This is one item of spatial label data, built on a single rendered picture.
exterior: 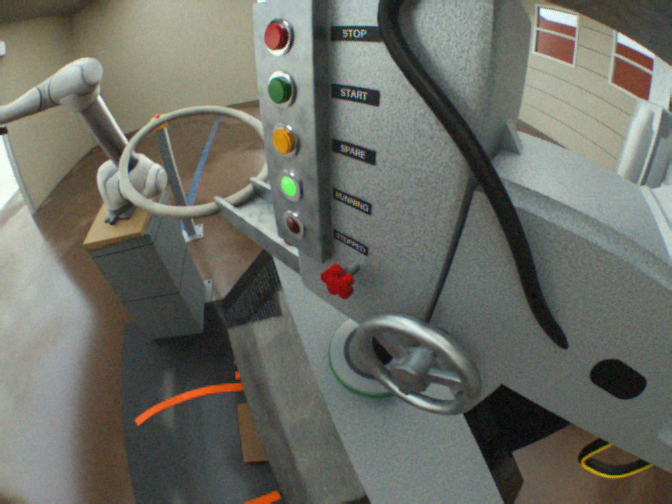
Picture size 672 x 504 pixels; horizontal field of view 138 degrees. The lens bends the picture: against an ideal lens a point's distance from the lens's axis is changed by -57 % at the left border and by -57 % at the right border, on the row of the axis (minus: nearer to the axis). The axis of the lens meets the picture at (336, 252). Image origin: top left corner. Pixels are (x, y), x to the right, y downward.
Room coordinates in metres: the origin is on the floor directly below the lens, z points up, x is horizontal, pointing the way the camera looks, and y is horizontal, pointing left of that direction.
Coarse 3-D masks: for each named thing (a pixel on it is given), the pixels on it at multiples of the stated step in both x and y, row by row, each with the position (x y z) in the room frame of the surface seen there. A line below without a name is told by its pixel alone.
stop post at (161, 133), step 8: (152, 120) 1.80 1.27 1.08; (160, 128) 1.80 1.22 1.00; (160, 136) 1.81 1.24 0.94; (160, 144) 1.81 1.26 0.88; (168, 144) 1.83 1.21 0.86; (160, 152) 1.80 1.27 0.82; (168, 152) 1.82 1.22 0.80; (168, 160) 1.82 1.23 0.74; (168, 168) 1.81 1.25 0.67; (176, 168) 1.88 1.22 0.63; (168, 176) 1.80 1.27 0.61; (176, 176) 1.83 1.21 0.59; (176, 184) 1.82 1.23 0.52; (176, 192) 1.81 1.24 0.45; (176, 200) 1.80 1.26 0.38; (184, 200) 1.83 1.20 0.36; (184, 224) 1.80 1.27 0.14; (192, 224) 1.83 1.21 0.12; (200, 224) 1.97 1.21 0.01; (184, 232) 1.86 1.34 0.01; (192, 232) 1.82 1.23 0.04; (200, 232) 1.85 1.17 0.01; (192, 240) 1.76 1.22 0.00
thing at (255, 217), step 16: (256, 192) 0.64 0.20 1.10; (224, 208) 0.54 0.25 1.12; (240, 208) 0.58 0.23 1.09; (256, 208) 0.58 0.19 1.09; (272, 208) 0.58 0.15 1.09; (240, 224) 0.49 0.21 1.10; (256, 224) 0.46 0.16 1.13; (272, 224) 0.52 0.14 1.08; (256, 240) 0.46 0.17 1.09; (272, 240) 0.42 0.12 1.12; (288, 256) 0.39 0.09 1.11; (448, 368) 0.17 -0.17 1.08
